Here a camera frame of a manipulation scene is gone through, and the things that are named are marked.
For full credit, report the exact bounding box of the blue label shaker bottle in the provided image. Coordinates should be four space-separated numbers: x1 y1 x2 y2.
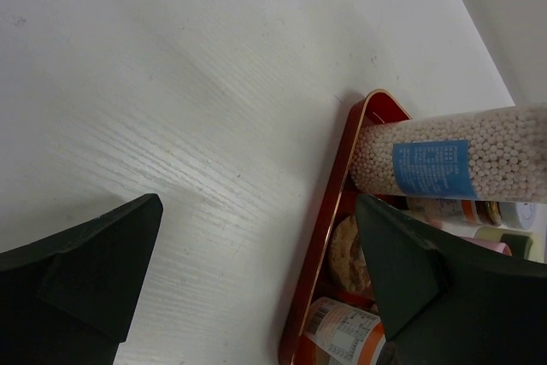
350 103 546 203

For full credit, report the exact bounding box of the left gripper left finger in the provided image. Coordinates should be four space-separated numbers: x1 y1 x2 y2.
1 193 163 364

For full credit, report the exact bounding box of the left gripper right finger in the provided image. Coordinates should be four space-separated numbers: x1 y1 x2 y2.
356 195 546 364

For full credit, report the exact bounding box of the red rectangular tray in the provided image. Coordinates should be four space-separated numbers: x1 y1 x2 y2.
278 89 410 364

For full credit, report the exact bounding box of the pink spice jar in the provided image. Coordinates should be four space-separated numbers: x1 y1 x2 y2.
328 215 373 299

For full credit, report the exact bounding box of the blue lid spice jar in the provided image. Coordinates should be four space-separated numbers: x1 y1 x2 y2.
405 197 537 230
297 297 397 365

